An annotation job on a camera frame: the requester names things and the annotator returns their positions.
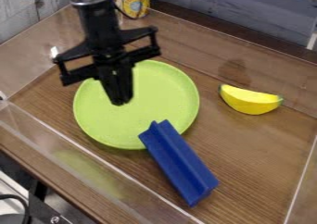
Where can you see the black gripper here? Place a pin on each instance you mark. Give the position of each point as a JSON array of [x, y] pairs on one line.
[[109, 50]]

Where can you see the blue T-shaped block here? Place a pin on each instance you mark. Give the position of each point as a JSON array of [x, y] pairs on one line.
[[179, 162]]

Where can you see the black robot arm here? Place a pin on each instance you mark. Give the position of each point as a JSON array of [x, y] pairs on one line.
[[109, 51]]

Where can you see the green round plate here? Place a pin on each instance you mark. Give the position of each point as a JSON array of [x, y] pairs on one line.
[[164, 96]]

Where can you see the yellow labelled tin can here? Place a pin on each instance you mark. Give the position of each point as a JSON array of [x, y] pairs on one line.
[[135, 8]]

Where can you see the yellow banana toy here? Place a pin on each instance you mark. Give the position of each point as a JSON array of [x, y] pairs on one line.
[[248, 102]]

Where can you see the clear acrylic front wall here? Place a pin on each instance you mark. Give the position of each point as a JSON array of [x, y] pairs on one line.
[[113, 185]]

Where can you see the black metal table frame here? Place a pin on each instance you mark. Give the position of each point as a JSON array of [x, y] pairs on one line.
[[41, 213]]

